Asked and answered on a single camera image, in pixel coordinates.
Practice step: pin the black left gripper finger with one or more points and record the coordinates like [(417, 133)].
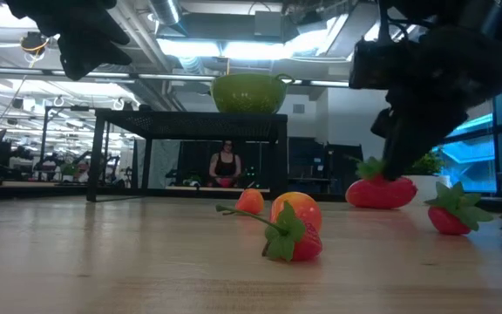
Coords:
[(90, 59), (103, 30)]

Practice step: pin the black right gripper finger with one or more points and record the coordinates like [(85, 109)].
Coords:
[(397, 157), (429, 146)]

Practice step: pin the green plastic colander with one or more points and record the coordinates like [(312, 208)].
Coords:
[(246, 96)]

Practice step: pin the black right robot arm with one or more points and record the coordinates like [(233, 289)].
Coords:
[(377, 65)]

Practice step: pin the green plant in white pot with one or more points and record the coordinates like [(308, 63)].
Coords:
[(427, 185)]

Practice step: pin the red orange toy pepper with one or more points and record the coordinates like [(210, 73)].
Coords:
[(377, 195)]

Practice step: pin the black background cabinet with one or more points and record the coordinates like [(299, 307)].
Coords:
[(325, 163)]

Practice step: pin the yellow orange toy pear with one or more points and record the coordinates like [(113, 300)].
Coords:
[(303, 207)]

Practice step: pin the black perforated metal shelf rack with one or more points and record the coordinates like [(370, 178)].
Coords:
[(190, 124)]

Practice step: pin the grey curtain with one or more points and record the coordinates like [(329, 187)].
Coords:
[(159, 163)]

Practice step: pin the long-stemmed red toy strawberry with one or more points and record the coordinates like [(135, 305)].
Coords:
[(307, 246)]

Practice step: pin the person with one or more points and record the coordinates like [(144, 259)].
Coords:
[(225, 165)]

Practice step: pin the black background workstation frame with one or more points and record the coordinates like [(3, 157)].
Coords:
[(46, 131)]

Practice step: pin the black aluminium table frame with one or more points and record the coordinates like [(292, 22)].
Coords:
[(116, 192)]

